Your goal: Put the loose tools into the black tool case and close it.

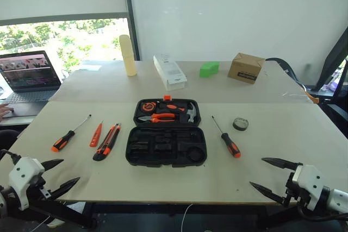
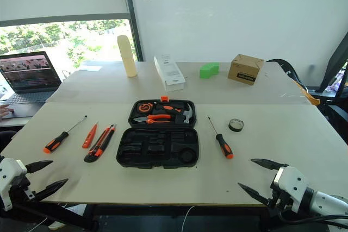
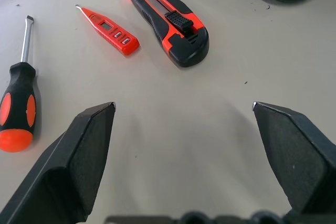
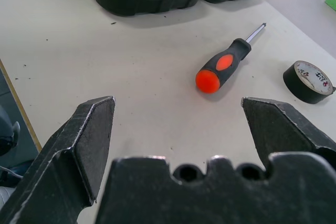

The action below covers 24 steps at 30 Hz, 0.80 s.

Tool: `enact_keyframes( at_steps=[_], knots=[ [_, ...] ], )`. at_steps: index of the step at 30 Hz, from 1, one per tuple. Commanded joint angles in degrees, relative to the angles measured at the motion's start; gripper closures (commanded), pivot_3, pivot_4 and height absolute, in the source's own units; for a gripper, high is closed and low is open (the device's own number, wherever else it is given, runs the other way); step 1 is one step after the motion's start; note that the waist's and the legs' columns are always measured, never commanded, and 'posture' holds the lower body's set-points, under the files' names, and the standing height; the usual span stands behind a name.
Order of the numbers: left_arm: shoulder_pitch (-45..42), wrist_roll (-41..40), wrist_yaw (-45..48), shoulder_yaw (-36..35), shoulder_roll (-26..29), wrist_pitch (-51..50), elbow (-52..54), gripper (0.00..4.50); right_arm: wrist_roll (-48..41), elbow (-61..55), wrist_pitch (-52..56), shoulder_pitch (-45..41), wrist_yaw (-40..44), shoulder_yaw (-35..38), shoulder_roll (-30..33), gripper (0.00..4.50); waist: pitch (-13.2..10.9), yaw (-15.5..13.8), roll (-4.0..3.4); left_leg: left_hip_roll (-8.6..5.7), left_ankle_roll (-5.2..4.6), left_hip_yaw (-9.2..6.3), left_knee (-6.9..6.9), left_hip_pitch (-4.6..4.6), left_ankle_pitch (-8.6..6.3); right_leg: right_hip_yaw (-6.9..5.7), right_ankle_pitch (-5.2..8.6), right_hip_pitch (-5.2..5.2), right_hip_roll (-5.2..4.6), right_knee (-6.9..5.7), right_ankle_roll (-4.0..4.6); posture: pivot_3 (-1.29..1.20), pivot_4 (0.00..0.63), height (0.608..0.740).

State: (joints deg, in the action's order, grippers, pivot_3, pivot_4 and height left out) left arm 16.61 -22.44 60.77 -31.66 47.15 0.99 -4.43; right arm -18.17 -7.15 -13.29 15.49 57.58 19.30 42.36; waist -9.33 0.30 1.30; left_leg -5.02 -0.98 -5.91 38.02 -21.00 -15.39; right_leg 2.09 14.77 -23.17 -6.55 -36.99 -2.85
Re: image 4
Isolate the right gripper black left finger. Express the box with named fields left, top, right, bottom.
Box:
left=0, top=95, right=117, bottom=224

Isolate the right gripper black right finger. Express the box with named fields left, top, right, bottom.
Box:
left=240, top=97, right=336, bottom=169

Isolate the black electrical tape roll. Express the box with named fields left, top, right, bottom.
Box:
left=282, top=60, right=334, bottom=104

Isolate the black orange Phillips screwdriver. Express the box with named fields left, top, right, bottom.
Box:
left=195, top=22, right=268, bottom=94

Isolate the dark grey rounded shape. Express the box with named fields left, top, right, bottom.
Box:
left=0, top=104, right=21, bottom=156

